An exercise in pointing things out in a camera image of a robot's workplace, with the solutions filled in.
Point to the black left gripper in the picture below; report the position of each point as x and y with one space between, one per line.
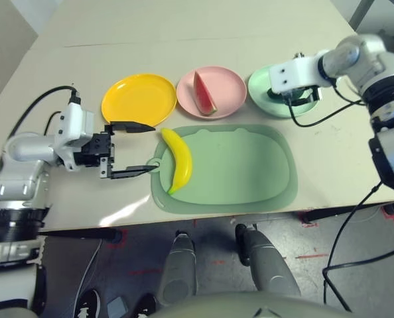
97 150

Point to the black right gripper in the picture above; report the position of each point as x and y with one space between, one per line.
317 93

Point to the yellow toy banana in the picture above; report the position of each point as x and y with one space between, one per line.
183 159

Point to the toy watermelon slice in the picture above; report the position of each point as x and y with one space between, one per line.
203 96

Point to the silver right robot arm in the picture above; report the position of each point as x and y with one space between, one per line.
376 69

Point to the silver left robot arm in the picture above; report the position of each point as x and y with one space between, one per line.
21 155

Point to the light green round plate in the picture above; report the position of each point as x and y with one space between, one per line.
260 96

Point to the yellow round plate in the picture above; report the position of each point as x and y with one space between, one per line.
137 99

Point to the pink round plate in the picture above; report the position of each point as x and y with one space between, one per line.
227 89

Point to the light green cutting mat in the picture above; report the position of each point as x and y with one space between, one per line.
233 172

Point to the grey robot left leg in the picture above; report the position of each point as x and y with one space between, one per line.
180 265

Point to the grey robot leg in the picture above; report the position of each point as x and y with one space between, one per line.
266 261
180 265

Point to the small grey square pad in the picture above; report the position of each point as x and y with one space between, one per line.
117 306

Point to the black shoe with white print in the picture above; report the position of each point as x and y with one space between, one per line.
89 304

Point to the grey robot right leg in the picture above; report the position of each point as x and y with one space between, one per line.
266 261

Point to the beige robot torso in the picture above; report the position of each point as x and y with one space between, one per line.
250 308

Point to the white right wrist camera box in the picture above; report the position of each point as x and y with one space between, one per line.
293 76

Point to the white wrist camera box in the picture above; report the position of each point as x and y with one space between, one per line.
293 76
72 126

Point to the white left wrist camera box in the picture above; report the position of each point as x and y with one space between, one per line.
72 126

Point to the black table frame bar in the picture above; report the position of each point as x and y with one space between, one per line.
343 212
77 235

